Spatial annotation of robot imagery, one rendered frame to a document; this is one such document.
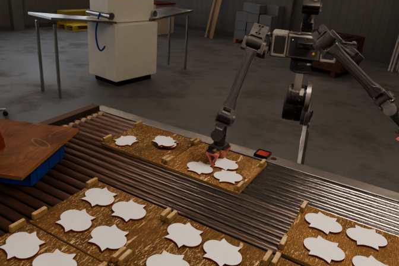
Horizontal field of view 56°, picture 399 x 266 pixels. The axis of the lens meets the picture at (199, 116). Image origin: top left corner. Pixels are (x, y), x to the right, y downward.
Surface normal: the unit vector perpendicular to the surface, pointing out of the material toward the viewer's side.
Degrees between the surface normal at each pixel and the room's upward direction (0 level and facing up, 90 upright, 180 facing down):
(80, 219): 0
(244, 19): 90
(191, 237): 0
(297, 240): 0
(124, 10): 90
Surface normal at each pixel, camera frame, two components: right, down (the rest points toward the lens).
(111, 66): -0.63, 0.25
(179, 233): 0.07, -0.93
